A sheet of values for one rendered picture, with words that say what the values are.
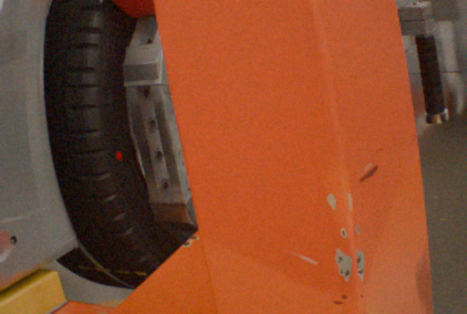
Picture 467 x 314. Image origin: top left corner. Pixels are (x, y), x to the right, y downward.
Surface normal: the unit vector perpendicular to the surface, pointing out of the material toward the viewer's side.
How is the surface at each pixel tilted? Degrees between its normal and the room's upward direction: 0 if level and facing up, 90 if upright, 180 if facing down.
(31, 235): 90
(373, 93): 90
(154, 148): 90
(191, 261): 90
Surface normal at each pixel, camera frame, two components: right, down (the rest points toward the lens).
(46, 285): 0.83, -0.02
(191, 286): -0.53, 0.29
